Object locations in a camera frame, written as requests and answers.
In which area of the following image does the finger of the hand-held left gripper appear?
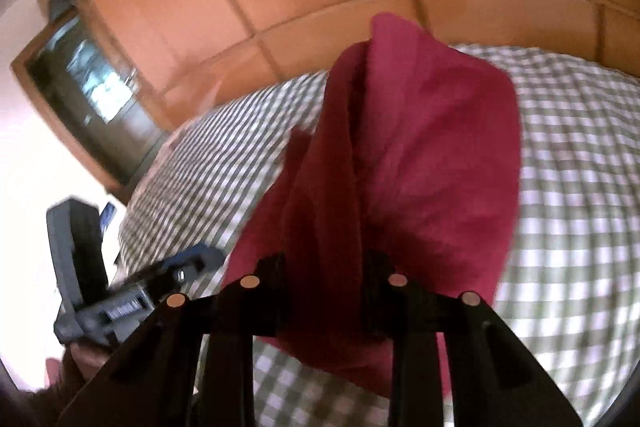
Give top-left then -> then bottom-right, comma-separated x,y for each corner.
99,202 -> 118,235
114,243 -> 227,295

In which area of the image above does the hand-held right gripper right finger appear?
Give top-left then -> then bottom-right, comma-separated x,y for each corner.
362,249 -> 583,427

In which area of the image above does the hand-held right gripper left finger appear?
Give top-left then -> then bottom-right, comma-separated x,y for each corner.
57,252 -> 288,427

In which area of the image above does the maroon long-sleeved shirt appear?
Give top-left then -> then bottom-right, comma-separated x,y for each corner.
220,12 -> 523,400

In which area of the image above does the person's left hand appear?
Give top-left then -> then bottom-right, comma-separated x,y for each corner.
62,341 -> 113,380

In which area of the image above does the wooden framed glass door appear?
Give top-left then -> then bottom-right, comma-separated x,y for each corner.
11,4 -> 168,200

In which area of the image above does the green white checked blanket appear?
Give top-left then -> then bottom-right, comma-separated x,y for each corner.
117,44 -> 640,427

